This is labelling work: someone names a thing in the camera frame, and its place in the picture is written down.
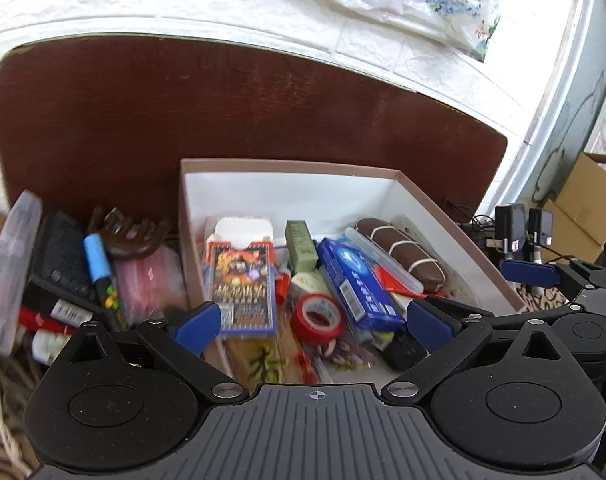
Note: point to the chocolate ice-cream pencil case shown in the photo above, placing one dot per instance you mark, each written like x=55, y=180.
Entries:
x=403, y=252

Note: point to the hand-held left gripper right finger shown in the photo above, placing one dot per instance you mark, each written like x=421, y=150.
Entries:
x=428, y=327

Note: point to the black box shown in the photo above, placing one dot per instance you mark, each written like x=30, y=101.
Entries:
x=63, y=265

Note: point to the blue medicine box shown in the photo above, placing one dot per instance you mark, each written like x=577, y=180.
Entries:
x=355, y=285

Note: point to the black charger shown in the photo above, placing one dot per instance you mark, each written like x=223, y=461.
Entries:
x=510, y=225
x=540, y=225

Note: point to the brown hair claw clip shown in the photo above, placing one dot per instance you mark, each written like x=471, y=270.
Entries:
x=128, y=235

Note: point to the small green box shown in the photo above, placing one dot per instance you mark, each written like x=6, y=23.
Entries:
x=300, y=245

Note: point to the bamboo slip with black print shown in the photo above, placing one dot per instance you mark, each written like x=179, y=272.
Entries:
x=263, y=362

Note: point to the blue cap black marker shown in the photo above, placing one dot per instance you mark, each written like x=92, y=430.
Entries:
x=99, y=260

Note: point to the pink translucent pouch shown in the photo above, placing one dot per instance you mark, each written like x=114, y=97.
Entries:
x=148, y=275

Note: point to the red tape roll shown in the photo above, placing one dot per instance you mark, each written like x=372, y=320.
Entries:
x=318, y=317

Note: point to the brown wooden headboard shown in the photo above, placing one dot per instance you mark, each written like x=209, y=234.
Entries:
x=183, y=110

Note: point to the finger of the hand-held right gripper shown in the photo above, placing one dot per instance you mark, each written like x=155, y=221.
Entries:
x=528, y=272
x=555, y=312

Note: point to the brown cardboard box container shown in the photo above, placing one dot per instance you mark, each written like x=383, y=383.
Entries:
x=283, y=195

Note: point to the folded cardboard box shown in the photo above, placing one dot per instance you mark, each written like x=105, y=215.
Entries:
x=583, y=205

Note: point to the small black item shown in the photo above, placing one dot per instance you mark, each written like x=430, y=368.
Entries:
x=405, y=352

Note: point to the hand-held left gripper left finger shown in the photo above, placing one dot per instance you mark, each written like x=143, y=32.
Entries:
x=200, y=322

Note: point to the clear plastic tube case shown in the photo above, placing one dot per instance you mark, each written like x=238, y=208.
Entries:
x=383, y=260

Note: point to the red blue card box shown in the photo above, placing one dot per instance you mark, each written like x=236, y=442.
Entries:
x=243, y=290

